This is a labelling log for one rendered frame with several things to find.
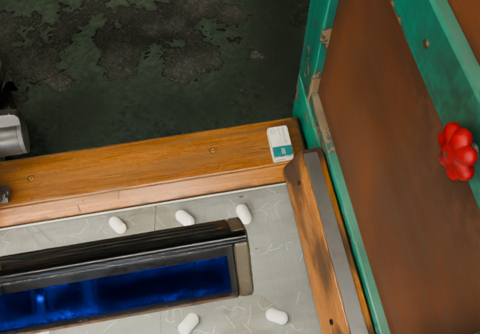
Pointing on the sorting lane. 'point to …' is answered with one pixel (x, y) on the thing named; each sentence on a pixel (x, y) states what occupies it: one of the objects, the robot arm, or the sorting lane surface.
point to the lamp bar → (124, 277)
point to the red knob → (457, 152)
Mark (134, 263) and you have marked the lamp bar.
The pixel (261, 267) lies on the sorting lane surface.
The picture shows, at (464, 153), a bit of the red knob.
